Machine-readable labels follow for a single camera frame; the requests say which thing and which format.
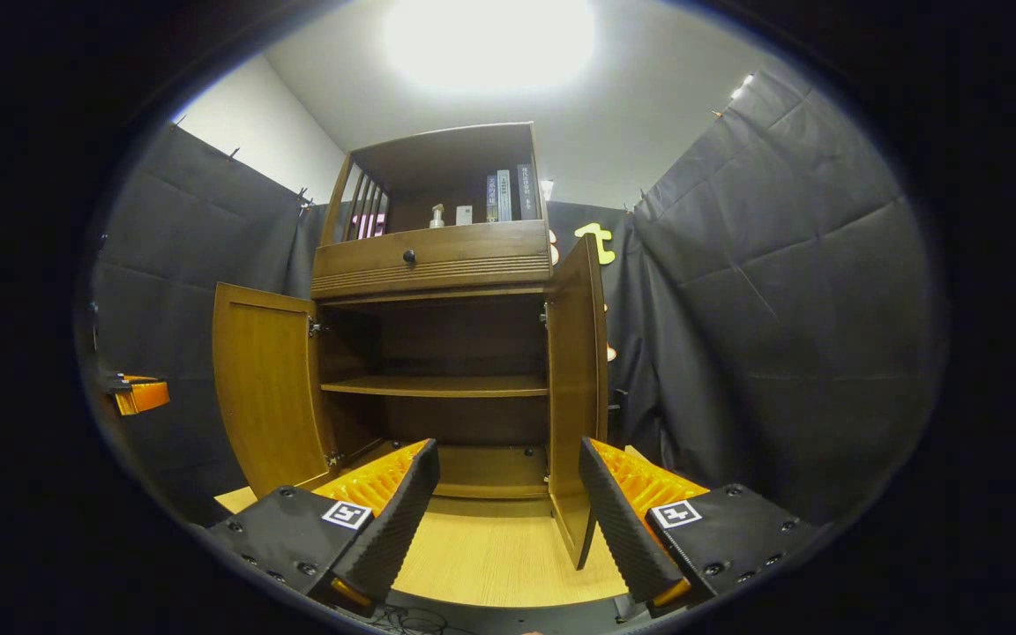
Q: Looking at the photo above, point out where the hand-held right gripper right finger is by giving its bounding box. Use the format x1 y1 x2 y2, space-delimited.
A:
579 437 826 621

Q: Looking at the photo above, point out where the black backdrop cloth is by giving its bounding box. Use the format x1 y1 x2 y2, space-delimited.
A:
83 66 947 527

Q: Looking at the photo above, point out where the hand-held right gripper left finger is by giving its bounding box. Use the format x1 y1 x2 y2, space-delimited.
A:
206 438 441 617

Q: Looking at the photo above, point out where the wooden shoe cabinet door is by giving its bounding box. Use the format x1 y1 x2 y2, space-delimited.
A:
212 282 338 500
545 233 611 571

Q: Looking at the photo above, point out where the large ceiling light panel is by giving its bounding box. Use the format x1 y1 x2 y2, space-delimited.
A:
383 0 599 95

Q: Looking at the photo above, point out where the wooden double-door shoe cabinet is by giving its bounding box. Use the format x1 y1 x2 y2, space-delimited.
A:
310 122 559 502

